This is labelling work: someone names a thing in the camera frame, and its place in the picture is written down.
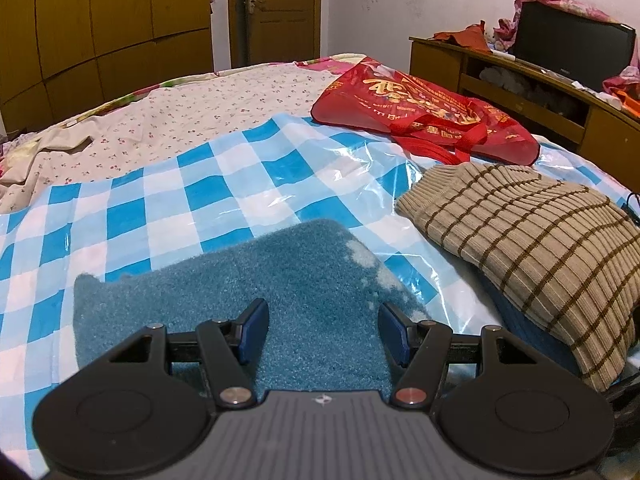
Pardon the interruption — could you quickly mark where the teal knit sweater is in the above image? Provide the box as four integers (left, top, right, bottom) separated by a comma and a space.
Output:
73, 220, 426, 392

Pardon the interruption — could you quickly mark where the blue folded knit garment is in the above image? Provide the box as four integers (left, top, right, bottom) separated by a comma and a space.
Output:
475, 270, 580, 376

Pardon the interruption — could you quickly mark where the brown wooden door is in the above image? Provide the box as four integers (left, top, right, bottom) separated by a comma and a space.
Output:
228, 0, 321, 68

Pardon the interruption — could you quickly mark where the wooden tv cabinet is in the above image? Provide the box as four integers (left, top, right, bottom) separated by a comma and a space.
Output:
409, 37, 639, 193

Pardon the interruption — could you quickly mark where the pink cloth over television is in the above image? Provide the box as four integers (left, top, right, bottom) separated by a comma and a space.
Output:
494, 0, 639, 108

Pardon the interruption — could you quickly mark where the black television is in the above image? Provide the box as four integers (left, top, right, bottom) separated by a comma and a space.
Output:
510, 1, 636, 91

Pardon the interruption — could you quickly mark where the blue white checkered plastic sheet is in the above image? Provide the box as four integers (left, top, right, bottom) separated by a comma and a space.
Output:
0, 112, 640, 478

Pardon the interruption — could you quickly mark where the brown wooden wardrobe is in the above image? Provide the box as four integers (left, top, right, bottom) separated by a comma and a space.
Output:
1, 0, 214, 136

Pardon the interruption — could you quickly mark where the floral white bed sheet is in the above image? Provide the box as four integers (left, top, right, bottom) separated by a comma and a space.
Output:
1, 53, 360, 214

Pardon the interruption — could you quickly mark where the red plastic shopping bag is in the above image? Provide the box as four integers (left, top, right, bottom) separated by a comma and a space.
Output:
311, 56, 539, 166

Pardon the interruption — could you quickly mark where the orange cloth on cabinet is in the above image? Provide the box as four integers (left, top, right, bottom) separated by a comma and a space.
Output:
432, 21, 491, 54

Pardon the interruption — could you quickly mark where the beige brown striped folded sweater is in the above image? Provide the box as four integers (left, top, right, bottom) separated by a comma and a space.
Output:
396, 162, 639, 391

